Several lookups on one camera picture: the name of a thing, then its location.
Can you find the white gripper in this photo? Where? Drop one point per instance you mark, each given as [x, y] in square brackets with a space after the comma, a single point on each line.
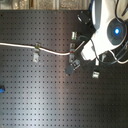
[89, 52]

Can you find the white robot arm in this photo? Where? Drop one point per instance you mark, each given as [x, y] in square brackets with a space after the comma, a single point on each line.
[110, 32]

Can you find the black perforated board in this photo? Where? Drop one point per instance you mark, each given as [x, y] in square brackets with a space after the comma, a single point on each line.
[41, 95]

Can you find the blue object at edge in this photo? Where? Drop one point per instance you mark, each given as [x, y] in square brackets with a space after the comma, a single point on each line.
[2, 89]

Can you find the metal cable clip middle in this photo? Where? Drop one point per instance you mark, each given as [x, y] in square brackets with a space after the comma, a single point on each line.
[72, 56]

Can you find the metal cable clip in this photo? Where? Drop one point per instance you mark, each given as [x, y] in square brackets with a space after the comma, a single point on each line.
[72, 56]
[36, 52]
[73, 35]

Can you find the metal cable clip upper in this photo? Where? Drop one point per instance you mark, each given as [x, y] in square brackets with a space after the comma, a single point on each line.
[73, 35]

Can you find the metal cable clip left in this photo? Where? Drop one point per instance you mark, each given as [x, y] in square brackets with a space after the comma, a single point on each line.
[36, 52]

